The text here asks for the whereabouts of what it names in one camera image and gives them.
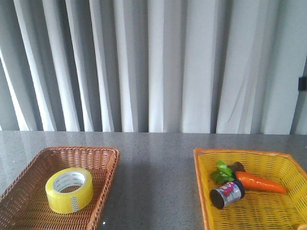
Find brown wicker basket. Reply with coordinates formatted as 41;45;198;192
0;146;120;230

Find dark brown toy piece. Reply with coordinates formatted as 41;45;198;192
228;161;246;173

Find grey pleated curtain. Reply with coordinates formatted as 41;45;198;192
0;0;307;135

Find small printed can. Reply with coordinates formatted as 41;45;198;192
210;180;246;209

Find yellow plastic woven basket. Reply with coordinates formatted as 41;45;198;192
194;148;307;230

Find green toy leaves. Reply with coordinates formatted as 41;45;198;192
210;160;236;184

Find orange toy carrot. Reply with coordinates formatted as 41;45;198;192
235;171;287;194

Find yellow packing tape roll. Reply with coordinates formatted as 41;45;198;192
45;167;94;214

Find yellow fruit at corner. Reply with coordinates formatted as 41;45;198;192
297;222;307;230

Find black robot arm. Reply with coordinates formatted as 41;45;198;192
298;76;307;91

